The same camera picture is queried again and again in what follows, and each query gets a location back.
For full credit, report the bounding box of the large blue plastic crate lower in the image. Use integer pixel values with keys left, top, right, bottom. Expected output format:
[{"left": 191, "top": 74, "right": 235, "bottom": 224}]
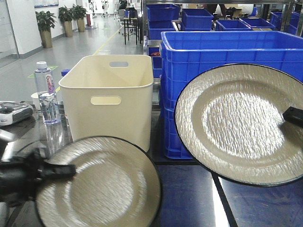
[{"left": 161, "top": 106, "right": 192, "bottom": 159}]

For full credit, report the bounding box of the grey handheld device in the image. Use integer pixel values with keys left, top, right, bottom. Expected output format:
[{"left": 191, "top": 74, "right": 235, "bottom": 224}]
[{"left": 0, "top": 101, "right": 33, "bottom": 126}]

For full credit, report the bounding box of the large blue plastic crate upper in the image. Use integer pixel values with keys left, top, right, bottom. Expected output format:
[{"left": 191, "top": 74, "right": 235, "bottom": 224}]
[{"left": 160, "top": 31, "right": 303, "bottom": 109}]

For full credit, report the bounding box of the potted plant gold planter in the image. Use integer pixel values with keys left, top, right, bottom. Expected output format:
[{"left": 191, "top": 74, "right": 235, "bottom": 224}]
[
  {"left": 36, "top": 11, "right": 56, "bottom": 48},
  {"left": 58, "top": 6, "right": 73, "bottom": 37},
  {"left": 71, "top": 4, "right": 87, "bottom": 32}
]

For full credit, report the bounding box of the clear water bottle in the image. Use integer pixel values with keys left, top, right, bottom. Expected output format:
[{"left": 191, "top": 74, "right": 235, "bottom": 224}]
[{"left": 34, "top": 61, "right": 60, "bottom": 124}]

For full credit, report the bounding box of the large blue plastic crate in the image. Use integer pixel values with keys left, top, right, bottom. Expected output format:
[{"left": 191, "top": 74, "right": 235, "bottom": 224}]
[
  {"left": 160, "top": 31, "right": 303, "bottom": 109},
  {"left": 161, "top": 106, "right": 192, "bottom": 159}
]

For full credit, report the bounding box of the white paper cup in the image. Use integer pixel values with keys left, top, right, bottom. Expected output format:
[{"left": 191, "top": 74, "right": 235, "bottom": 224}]
[{"left": 31, "top": 92, "right": 41, "bottom": 111}]

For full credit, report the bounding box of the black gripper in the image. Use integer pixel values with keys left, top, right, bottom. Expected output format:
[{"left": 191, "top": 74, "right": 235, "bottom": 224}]
[{"left": 0, "top": 148, "right": 76, "bottom": 207}]

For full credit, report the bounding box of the blue crate on shelf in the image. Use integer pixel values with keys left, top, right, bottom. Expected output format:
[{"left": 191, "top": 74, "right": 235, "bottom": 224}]
[
  {"left": 181, "top": 9, "right": 214, "bottom": 31},
  {"left": 146, "top": 4, "right": 180, "bottom": 22}
]

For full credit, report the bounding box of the beige plate black rim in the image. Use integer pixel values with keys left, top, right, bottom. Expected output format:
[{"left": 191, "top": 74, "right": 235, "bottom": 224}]
[
  {"left": 35, "top": 136, "right": 162, "bottom": 227},
  {"left": 175, "top": 64, "right": 303, "bottom": 186}
]

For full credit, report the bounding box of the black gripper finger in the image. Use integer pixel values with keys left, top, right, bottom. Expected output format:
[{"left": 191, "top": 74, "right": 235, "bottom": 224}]
[{"left": 282, "top": 106, "right": 303, "bottom": 128}]

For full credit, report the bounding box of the cream plastic storage bin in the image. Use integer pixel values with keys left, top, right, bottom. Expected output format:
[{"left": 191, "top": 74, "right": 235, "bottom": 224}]
[{"left": 59, "top": 55, "right": 153, "bottom": 151}]

